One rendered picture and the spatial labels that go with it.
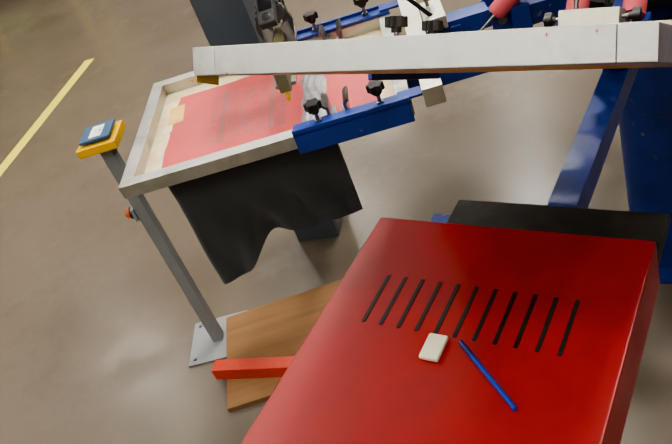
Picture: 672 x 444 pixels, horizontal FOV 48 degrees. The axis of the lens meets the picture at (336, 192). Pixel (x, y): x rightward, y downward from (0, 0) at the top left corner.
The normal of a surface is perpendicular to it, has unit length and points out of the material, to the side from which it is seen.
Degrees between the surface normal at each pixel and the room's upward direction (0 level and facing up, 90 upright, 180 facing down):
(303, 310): 0
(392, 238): 0
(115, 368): 0
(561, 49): 58
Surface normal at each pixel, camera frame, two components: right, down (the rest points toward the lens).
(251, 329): -0.30, -0.77
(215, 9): -0.14, 0.62
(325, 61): -0.54, 0.14
